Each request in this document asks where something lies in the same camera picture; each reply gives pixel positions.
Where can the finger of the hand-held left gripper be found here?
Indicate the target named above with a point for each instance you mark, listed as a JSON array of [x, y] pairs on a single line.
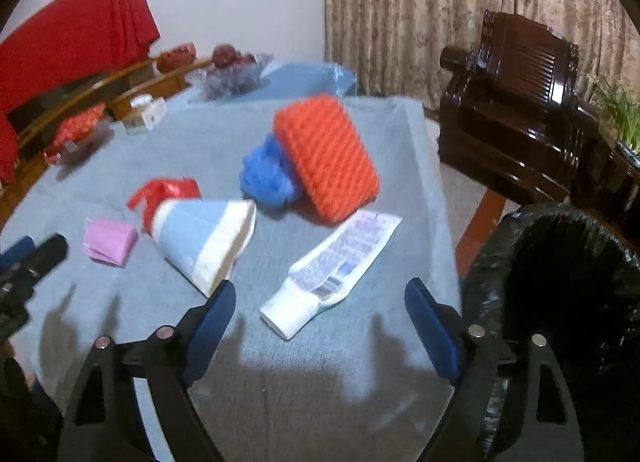
[[15, 252], [47, 257]]

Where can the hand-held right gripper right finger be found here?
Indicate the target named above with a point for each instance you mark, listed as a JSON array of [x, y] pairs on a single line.
[[435, 337]]

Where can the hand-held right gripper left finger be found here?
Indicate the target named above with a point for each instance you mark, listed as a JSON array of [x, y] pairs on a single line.
[[212, 332]]

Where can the pink paper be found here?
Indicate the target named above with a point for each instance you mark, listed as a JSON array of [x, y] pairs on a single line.
[[110, 242]]

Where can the blue white paper cup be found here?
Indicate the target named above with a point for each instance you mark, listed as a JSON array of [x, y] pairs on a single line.
[[200, 237]]

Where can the white toothpaste tube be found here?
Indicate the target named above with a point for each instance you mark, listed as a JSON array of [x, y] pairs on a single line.
[[330, 272]]

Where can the waste bin with black bag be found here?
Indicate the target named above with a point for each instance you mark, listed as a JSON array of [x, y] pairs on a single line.
[[550, 252]]

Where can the blue mesh scrubber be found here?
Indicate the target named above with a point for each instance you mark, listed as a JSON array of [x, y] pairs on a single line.
[[262, 172]]

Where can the orange foam net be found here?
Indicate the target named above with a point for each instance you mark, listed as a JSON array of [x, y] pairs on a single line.
[[325, 157]]

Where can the red patterned packet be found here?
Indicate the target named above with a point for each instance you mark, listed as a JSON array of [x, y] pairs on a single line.
[[75, 129]]

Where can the black television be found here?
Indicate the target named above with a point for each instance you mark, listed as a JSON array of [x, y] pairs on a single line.
[[45, 102]]

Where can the tissue box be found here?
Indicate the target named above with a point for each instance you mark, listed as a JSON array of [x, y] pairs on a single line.
[[145, 114]]

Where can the wooden television cabinet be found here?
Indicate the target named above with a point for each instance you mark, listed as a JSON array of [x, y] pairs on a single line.
[[150, 87]]

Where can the red cloth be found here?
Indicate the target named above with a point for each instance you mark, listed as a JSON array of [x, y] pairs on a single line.
[[75, 32]]

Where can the dark wooden armchair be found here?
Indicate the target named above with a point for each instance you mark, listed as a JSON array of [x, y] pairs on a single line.
[[515, 117]]

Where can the red bag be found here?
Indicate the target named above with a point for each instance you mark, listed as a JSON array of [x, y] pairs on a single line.
[[175, 57]]

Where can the dark wooden side table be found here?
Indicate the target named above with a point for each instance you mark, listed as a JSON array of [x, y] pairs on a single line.
[[615, 182]]

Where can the glass fruit bowl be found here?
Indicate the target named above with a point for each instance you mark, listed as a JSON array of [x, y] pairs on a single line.
[[230, 84]]

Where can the red apple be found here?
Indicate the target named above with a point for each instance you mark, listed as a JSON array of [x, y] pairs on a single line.
[[224, 54], [245, 61]]

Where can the blue white plant pot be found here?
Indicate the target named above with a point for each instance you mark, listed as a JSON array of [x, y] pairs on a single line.
[[630, 149]]

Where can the blue tablecloth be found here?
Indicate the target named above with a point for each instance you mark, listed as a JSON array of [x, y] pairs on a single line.
[[310, 77]]

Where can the green plant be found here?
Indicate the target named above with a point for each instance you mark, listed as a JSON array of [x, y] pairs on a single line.
[[622, 107]]

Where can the beige patterned curtain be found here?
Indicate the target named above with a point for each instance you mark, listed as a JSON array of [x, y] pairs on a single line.
[[425, 7]]

